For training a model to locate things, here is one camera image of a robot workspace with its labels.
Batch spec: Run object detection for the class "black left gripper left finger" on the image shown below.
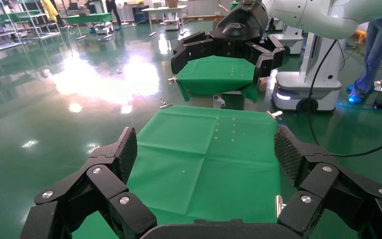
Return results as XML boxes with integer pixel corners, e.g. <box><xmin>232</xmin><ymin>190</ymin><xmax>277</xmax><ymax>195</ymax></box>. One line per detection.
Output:
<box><xmin>19</xmin><ymin>126</ymin><xmax>158</xmax><ymax>239</ymax></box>

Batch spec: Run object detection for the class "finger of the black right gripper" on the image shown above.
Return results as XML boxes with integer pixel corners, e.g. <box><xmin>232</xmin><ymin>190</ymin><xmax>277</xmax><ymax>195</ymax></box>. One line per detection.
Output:
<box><xmin>246</xmin><ymin>34</ymin><xmax>286</xmax><ymax>85</ymax></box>
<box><xmin>171</xmin><ymin>31</ymin><xmax>216</xmax><ymax>75</ymax></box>

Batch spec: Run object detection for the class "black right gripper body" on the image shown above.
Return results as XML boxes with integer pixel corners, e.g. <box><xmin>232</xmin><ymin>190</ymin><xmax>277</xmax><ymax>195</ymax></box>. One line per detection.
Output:
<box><xmin>208</xmin><ymin>1</ymin><xmax>269</xmax><ymax>58</ymax></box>

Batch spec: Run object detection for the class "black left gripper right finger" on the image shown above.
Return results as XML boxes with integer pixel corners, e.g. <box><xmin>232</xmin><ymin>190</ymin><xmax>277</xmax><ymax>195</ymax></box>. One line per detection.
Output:
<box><xmin>273</xmin><ymin>125</ymin><xmax>382</xmax><ymax>239</ymax></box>

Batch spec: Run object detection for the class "white wheeled robot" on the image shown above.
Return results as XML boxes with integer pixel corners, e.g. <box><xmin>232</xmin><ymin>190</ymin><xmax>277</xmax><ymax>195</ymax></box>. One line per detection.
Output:
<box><xmin>95</xmin><ymin>21</ymin><xmax>114</xmax><ymax>35</ymax></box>
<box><xmin>163</xmin><ymin>13</ymin><xmax>181</xmax><ymax>31</ymax></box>
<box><xmin>272</xmin><ymin>33</ymin><xmax>347</xmax><ymax>113</ymax></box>
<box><xmin>270</xmin><ymin>23</ymin><xmax>304</xmax><ymax>56</ymax></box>

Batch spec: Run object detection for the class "green table cloth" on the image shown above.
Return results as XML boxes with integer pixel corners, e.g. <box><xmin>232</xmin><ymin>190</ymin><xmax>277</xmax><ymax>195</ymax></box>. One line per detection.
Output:
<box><xmin>176</xmin><ymin>55</ymin><xmax>260</xmax><ymax>104</ymax></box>
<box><xmin>74</xmin><ymin>105</ymin><xmax>282</xmax><ymax>239</ymax></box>

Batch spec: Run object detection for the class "white table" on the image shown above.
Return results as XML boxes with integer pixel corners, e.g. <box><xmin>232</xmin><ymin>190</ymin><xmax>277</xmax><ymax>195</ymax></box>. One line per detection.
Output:
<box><xmin>141</xmin><ymin>4</ymin><xmax>188</xmax><ymax>37</ymax></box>

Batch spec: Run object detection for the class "person in black clothes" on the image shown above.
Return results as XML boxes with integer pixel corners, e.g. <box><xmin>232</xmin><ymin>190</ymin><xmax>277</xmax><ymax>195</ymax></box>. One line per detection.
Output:
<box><xmin>104</xmin><ymin>0</ymin><xmax>123</xmax><ymax>30</ymax></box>

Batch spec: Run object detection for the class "person in blue jeans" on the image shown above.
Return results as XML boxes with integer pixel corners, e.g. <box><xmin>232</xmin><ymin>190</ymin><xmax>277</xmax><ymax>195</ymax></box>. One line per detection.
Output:
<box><xmin>347</xmin><ymin>14</ymin><xmax>382</xmax><ymax>105</ymax></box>

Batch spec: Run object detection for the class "table with green cover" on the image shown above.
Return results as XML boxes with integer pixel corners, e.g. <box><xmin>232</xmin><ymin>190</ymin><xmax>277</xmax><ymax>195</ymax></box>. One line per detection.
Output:
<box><xmin>65</xmin><ymin>12</ymin><xmax>113</xmax><ymax>40</ymax></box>

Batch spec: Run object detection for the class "yellow garment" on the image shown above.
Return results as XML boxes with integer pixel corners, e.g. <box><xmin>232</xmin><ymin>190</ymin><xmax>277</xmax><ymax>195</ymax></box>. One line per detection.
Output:
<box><xmin>41</xmin><ymin>0</ymin><xmax>59</xmax><ymax>22</ymax></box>

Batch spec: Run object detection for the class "black floor cable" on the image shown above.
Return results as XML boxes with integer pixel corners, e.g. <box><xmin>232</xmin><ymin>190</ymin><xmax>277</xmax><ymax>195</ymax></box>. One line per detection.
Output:
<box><xmin>308</xmin><ymin>39</ymin><xmax>382</xmax><ymax>158</ymax></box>

